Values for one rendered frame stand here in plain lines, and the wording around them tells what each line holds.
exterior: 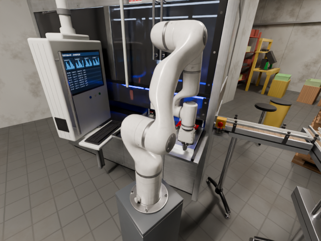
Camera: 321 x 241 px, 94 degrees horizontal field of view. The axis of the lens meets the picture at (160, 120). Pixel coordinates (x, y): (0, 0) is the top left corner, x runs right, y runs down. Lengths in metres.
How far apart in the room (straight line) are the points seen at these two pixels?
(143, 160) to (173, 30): 0.50
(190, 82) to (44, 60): 0.94
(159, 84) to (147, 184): 0.41
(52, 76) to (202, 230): 1.78
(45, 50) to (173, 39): 0.87
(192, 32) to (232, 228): 1.71
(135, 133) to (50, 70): 0.86
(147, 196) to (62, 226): 1.29
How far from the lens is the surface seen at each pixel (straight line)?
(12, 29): 3.91
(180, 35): 0.59
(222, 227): 1.85
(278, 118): 3.87
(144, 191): 0.73
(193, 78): 0.79
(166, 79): 0.55
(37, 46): 1.30
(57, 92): 1.30
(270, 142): 1.48
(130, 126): 0.57
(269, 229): 2.05
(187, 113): 0.88
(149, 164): 0.63
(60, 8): 1.43
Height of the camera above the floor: 1.54
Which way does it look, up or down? 27 degrees down
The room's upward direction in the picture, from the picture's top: 2 degrees clockwise
